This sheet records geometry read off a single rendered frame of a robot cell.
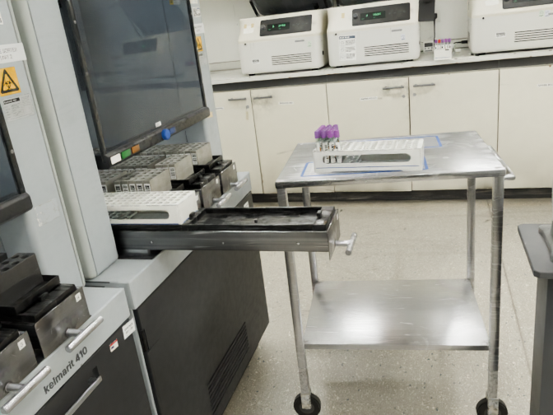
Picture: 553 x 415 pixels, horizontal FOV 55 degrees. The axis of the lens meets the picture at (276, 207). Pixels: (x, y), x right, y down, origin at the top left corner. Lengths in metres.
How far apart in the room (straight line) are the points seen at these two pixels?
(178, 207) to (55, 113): 0.33
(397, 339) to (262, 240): 0.68
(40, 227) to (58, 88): 0.29
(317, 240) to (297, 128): 2.46
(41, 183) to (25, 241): 0.12
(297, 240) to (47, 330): 0.52
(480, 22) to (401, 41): 0.45
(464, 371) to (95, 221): 1.38
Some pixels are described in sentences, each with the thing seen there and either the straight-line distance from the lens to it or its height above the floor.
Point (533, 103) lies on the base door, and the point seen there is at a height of 0.60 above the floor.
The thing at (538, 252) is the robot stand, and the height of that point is 0.70.
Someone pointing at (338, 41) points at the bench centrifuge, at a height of 1.06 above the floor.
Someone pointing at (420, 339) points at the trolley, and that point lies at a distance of 1.71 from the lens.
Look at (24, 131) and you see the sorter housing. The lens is 1.11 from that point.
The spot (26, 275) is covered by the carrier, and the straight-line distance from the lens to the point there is 1.09.
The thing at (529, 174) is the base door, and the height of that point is 0.17.
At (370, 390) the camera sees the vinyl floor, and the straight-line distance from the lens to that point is 1.96.
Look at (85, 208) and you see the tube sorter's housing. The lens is 1.24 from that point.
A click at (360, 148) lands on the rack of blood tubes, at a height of 0.88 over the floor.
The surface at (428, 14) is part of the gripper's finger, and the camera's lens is 1.13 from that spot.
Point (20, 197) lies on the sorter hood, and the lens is 1.06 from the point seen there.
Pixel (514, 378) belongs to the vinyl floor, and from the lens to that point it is 2.06.
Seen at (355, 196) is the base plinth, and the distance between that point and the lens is 3.67.
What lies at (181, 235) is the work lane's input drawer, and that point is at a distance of 1.25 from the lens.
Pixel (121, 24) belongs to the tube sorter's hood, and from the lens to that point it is 1.41.
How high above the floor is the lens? 1.25
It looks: 20 degrees down
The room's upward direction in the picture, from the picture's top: 7 degrees counter-clockwise
